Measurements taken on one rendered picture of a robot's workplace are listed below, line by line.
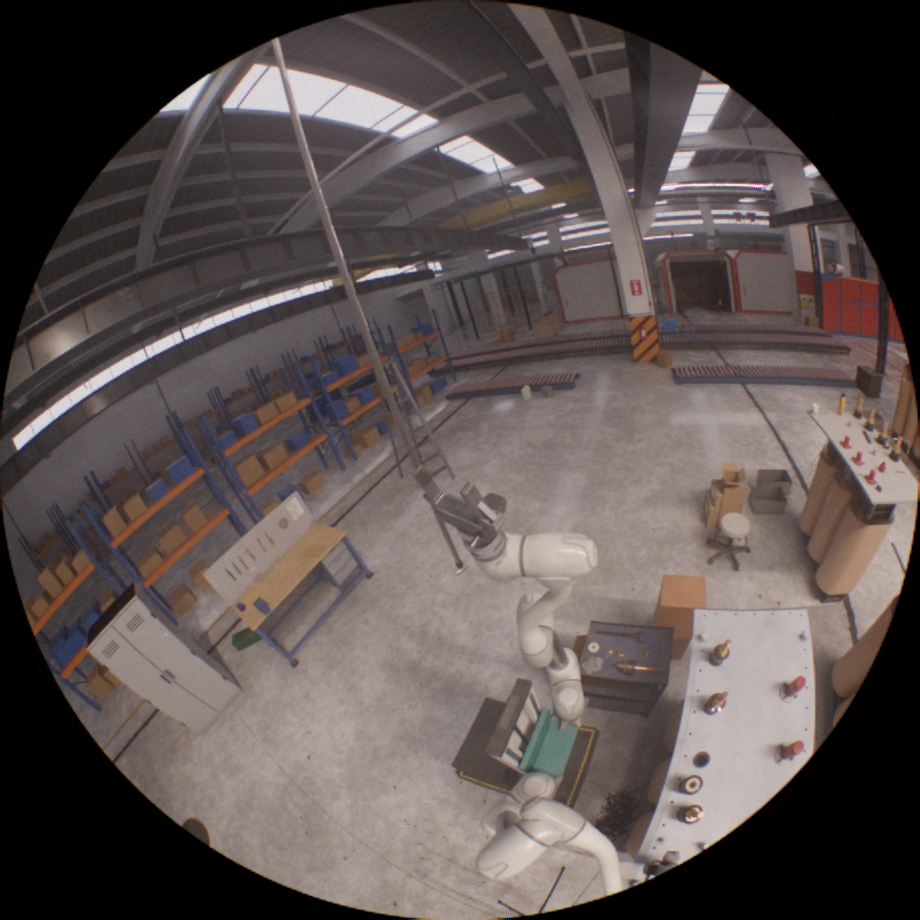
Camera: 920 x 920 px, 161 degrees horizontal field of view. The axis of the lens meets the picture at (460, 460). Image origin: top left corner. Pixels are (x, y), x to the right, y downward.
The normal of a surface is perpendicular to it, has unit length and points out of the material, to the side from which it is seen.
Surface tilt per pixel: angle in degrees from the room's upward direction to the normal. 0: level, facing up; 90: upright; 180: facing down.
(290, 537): 90
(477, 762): 0
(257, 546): 90
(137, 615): 90
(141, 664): 90
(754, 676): 0
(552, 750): 0
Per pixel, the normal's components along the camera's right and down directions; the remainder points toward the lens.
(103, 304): 0.84, 0.01
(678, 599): -0.29, -0.84
